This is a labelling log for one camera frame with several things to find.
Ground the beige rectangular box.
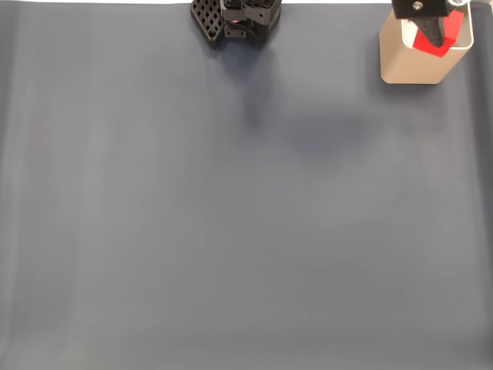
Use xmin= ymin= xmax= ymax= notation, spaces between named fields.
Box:
xmin=378 ymin=0 xmax=475 ymax=85

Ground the red cube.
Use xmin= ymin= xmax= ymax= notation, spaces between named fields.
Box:
xmin=410 ymin=9 xmax=466 ymax=59

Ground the blue-grey table mat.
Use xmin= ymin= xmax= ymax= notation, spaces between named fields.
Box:
xmin=0 ymin=2 xmax=493 ymax=370

